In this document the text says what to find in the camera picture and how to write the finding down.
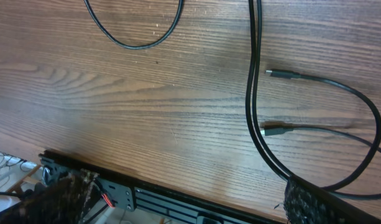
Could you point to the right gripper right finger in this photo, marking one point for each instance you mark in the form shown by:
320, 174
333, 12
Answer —
306, 203

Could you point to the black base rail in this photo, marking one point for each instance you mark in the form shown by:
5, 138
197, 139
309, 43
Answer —
133, 194

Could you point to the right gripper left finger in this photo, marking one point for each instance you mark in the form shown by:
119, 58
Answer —
67, 200

